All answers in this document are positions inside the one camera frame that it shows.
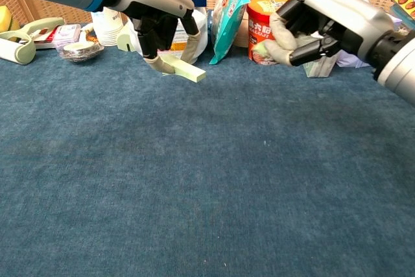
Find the teal snack bag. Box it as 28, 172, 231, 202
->
209, 0, 251, 66

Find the green tea bottle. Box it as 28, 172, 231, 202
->
394, 20, 415, 37

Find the green lint roller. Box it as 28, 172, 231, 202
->
0, 16, 65, 65

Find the white long box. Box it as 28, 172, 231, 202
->
303, 53, 340, 78

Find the stack of white paper cups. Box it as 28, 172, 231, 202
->
90, 7, 130, 47

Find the white round tub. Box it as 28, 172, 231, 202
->
128, 7, 209, 66

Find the blue table cloth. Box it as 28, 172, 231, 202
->
0, 40, 415, 277

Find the red lidded can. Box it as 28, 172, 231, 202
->
246, 0, 294, 66

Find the pale green holder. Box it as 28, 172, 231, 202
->
116, 25, 138, 53

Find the clear purple plastic box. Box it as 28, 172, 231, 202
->
53, 23, 82, 51

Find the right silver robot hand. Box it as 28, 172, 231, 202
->
264, 0, 395, 67

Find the yellow sponge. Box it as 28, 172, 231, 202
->
0, 5, 16, 33

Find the white blue tissue pack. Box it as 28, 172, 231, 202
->
337, 0, 403, 69

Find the small round glass jar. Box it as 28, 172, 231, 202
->
62, 42, 105, 63

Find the white and red carton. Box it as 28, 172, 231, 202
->
32, 25, 61, 50

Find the small brown snack packet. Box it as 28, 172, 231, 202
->
80, 25, 100, 46

